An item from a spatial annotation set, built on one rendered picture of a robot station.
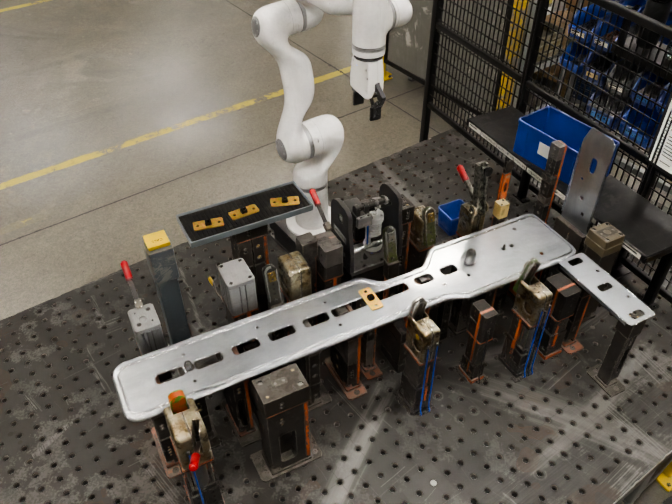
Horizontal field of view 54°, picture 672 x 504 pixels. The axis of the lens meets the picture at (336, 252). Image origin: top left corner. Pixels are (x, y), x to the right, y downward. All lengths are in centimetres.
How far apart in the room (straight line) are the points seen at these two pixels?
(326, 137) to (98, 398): 107
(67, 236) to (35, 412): 186
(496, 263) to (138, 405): 108
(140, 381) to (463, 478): 89
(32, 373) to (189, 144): 250
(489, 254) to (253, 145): 260
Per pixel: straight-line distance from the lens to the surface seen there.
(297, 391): 161
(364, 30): 165
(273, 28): 200
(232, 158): 425
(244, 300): 180
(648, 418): 216
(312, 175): 222
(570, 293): 200
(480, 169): 202
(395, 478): 187
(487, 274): 197
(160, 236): 186
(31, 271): 373
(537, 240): 212
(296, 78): 207
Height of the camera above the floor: 232
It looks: 42 degrees down
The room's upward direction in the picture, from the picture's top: straight up
